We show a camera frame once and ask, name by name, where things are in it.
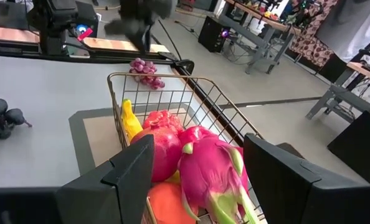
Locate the brown patterned curtain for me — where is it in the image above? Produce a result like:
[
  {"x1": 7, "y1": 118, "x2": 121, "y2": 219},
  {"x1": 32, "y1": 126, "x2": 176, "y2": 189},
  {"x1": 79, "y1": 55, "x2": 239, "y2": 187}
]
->
[{"x1": 289, "y1": 0, "x2": 340, "y2": 68}]

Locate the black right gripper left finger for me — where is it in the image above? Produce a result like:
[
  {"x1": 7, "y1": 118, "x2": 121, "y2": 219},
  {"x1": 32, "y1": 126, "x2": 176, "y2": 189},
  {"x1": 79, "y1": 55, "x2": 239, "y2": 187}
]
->
[{"x1": 56, "y1": 134, "x2": 155, "y2": 224}]

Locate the grey bordered tan mat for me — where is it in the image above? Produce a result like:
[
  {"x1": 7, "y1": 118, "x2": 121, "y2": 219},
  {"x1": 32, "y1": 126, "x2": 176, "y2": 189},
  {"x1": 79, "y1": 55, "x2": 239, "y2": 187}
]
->
[{"x1": 68, "y1": 104, "x2": 204, "y2": 177}]

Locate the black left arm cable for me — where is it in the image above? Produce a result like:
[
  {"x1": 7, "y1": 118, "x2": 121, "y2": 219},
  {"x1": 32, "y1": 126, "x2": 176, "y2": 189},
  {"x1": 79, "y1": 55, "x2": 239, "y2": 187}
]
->
[{"x1": 156, "y1": 19, "x2": 183, "y2": 62}]

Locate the grey workbench with wooden top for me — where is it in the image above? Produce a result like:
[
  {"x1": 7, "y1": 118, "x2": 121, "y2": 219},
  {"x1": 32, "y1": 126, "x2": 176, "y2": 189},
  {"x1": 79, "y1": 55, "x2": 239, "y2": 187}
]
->
[
  {"x1": 219, "y1": 0, "x2": 301, "y2": 75},
  {"x1": 305, "y1": 61, "x2": 370, "y2": 124}
]

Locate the grey hanging cloth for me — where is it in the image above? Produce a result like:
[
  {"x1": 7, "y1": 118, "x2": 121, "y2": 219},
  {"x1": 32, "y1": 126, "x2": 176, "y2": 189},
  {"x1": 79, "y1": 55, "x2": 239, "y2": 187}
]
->
[{"x1": 315, "y1": 0, "x2": 370, "y2": 63}]

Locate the red label tag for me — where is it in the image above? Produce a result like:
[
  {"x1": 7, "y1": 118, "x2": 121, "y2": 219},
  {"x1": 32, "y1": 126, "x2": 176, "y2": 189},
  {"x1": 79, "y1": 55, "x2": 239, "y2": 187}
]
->
[{"x1": 77, "y1": 27, "x2": 94, "y2": 41}]

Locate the pink dragon fruit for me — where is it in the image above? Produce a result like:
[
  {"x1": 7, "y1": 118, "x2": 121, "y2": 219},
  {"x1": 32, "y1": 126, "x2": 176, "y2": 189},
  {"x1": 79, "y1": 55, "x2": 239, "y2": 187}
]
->
[{"x1": 177, "y1": 125, "x2": 262, "y2": 224}]

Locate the red grape bunch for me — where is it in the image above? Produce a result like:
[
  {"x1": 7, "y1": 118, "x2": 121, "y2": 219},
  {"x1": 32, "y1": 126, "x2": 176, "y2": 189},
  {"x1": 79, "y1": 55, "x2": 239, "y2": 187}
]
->
[{"x1": 129, "y1": 57, "x2": 166, "y2": 91}]

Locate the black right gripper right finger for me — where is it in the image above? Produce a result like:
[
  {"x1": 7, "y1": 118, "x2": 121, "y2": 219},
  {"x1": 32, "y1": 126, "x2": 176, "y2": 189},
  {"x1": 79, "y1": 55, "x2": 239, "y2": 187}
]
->
[{"x1": 243, "y1": 133, "x2": 370, "y2": 224}]

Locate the black computer tower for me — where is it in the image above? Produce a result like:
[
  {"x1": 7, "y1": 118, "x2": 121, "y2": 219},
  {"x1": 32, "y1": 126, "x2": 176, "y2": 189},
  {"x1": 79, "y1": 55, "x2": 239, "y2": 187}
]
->
[{"x1": 198, "y1": 15, "x2": 232, "y2": 54}]

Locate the red bumpy fruit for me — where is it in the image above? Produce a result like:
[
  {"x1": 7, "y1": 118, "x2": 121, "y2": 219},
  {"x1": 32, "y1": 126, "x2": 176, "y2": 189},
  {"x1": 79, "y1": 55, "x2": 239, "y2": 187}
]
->
[{"x1": 142, "y1": 110, "x2": 184, "y2": 134}]

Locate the black grape bunch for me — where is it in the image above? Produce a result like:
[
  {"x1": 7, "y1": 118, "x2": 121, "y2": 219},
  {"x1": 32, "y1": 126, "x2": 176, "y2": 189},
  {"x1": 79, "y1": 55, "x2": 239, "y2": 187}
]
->
[{"x1": 0, "y1": 98, "x2": 33, "y2": 141}]

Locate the yellow banana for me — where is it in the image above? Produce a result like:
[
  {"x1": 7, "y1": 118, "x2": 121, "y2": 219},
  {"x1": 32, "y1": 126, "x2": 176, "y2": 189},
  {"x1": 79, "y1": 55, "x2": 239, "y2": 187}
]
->
[{"x1": 121, "y1": 98, "x2": 181, "y2": 184}]

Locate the red apple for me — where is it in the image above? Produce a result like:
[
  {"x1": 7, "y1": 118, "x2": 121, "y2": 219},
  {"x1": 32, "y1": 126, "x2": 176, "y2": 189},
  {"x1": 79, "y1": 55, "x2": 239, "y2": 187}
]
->
[{"x1": 130, "y1": 126, "x2": 183, "y2": 184}]

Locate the orange round fruit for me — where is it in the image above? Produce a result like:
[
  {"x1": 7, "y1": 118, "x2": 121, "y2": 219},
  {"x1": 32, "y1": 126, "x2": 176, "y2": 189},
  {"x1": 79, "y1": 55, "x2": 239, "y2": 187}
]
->
[{"x1": 147, "y1": 182, "x2": 201, "y2": 224}]

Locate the large black box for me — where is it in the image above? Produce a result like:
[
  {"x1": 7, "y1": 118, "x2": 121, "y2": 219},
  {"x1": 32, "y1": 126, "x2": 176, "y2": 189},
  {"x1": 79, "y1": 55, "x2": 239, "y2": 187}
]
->
[{"x1": 327, "y1": 108, "x2": 370, "y2": 185}]

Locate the metal wire basket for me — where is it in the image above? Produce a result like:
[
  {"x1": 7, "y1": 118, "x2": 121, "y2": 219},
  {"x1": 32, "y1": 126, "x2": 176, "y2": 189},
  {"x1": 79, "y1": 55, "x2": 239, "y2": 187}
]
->
[{"x1": 106, "y1": 72, "x2": 267, "y2": 224}]

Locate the wooden table rail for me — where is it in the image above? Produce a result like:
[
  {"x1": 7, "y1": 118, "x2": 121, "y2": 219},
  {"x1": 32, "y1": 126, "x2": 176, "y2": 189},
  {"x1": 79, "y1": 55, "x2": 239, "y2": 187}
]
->
[{"x1": 0, "y1": 25, "x2": 171, "y2": 54}]

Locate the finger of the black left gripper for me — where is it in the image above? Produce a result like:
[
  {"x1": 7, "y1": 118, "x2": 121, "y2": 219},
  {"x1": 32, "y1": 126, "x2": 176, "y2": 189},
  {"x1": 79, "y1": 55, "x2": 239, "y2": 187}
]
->
[
  {"x1": 103, "y1": 19, "x2": 136, "y2": 36},
  {"x1": 131, "y1": 21, "x2": 152, "y2": 54}
]

